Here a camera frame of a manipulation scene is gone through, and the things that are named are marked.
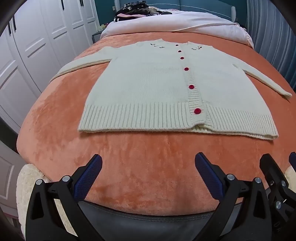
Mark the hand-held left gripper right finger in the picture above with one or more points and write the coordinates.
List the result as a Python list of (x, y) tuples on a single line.
[(208, 176)]

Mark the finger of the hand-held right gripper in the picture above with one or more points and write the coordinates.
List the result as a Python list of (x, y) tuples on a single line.
[(293, 160), (271, 170)]

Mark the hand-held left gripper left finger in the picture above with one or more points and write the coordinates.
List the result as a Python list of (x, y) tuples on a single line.
[(89, 177)]

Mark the cream knit cardigan red buttons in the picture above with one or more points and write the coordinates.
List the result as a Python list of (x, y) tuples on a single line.
[(148, 88)]

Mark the pile of dark clothes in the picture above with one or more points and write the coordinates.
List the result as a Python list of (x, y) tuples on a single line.
[(136, 10)]

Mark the orange plush blanket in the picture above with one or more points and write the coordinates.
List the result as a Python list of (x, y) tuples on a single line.
[(143, 166)]

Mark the cream fluffy cloth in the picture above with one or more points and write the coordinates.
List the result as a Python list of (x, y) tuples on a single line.
[(26, 183)]

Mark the white panelled cabinet door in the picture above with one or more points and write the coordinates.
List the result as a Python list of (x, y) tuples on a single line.
[(9, 176)]

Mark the grey curtain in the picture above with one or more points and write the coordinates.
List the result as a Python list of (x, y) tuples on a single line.
[(272, 34)]

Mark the dark nightstand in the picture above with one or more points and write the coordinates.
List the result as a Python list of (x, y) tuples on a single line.
[(96, 38)]

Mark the white panelled wardrobe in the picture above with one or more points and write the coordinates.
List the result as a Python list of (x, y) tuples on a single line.
[(39, 41)]

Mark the white quilt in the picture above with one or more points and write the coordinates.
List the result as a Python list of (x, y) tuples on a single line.
[(180, 23)]

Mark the grey leather bed frame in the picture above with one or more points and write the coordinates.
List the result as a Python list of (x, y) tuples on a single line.
[(138, 227)]

